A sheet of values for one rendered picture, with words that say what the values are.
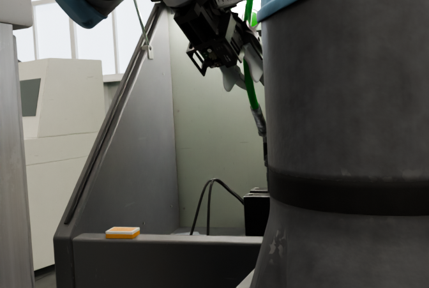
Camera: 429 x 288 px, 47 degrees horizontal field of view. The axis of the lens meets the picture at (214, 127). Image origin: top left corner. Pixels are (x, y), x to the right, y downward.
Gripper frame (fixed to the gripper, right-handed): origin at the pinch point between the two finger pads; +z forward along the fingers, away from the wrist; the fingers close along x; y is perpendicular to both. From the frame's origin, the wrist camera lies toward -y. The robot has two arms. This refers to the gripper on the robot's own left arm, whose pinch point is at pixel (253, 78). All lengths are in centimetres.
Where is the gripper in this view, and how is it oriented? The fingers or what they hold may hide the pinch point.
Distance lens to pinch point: 86.9
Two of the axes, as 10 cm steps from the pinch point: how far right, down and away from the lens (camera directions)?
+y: -1.7, 7.2, -6.7
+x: 8.4, -2.4, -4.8
